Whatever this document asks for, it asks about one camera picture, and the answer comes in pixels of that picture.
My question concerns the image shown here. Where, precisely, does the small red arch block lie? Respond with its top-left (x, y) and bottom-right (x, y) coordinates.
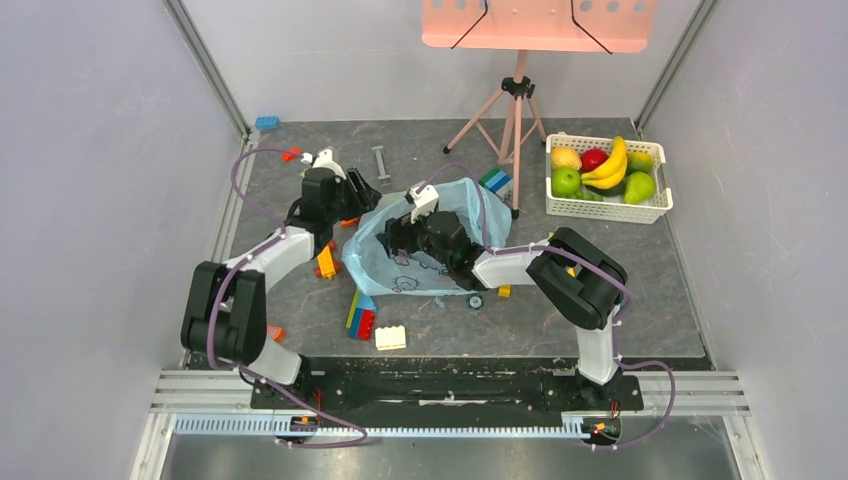
top-left (281, 147), bottom-right (303, 163)

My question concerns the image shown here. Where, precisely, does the yellow green fake mango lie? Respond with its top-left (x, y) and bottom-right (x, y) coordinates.
top-left (627, 151), bottom-right (655, 175)

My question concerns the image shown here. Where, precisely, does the blue green poker chip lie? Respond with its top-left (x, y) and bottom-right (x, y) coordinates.
top-left (466, 294), bottom-right (484, 311)

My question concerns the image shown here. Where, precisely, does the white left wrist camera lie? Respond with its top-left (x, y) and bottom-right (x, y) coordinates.
top-left (300, 148), bottom-right (347, 179)

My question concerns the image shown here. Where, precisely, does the cream toy brick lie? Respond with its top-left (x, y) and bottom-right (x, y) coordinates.
top-left (374, 326), bottom-right (407, 351)

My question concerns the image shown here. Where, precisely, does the green fake apple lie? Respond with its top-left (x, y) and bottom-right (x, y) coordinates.
top-left (550, 167), bottom-right (582, 199)

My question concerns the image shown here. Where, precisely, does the green fake pear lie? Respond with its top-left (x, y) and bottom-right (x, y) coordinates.
top-left (623, 171), bottom-right (656, 205)

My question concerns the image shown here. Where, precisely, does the blue toy brick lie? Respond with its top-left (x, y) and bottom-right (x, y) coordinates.
top-left (254, 116), bottom-right (280, 131)

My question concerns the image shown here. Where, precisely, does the yellow fake lemon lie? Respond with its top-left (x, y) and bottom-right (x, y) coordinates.
top-left (550, 146), bottom-right (582, 172)

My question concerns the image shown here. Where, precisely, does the pink music stand tripod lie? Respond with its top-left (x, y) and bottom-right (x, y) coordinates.
top-left (421, 0), bottom-right (658, 186)

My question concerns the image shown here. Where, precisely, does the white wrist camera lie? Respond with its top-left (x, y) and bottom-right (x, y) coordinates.
top-left (300, 148), bottom-right (347, 179)
top-left (405, 181), bottom-right (439, 224)

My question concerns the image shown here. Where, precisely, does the light blue plastic bag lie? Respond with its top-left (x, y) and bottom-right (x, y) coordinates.
top-left (342, 178), bottom-right (512, 297)

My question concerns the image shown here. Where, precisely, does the orange semicircle block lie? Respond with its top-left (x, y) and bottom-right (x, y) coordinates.
top-left (267, 325), bottom-right (286, 343)

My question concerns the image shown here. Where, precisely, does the yellow fake banana bunch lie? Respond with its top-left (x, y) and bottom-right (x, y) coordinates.
top-left (581, 136), bottom-right (627, 189)

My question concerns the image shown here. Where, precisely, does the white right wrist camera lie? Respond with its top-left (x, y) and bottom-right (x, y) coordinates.
top-left (405, 181), bottom-right (439, 224)

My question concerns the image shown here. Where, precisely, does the multicolour brick house stack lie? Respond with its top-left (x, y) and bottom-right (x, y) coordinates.
top-left (345, 290), bottom-right (377, 341)

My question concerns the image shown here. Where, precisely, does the red fake pomegranate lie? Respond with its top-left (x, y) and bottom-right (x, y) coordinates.
top-left (580, 148), bottom-right (609, 173)

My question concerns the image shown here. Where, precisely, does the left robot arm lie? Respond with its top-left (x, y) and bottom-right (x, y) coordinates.
top-left (180, 167), bottom-right (382, 408)

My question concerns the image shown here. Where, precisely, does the white perforated plastic basket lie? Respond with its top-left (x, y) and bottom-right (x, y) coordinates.
top-left (545, 133), bottom-right (674, 224)

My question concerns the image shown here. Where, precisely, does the green blue grey brick stack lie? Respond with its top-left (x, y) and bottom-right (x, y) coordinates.
top-left (478, 167), bottom-right (513, 202)

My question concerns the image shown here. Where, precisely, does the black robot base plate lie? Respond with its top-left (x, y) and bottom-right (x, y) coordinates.
top-left (239, 361), bottom-right (652, 429)

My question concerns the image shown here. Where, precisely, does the orange arch block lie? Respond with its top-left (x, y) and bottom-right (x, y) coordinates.
top-left (340, 217), bottom-right (361, 228)

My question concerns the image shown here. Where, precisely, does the dark green fake avocado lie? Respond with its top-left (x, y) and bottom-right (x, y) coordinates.
top-left (586, 180), bottom-right (626, 197)

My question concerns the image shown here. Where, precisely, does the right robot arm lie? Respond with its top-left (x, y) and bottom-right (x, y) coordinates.
top-left (376, 211), bottom-right (628, 408)

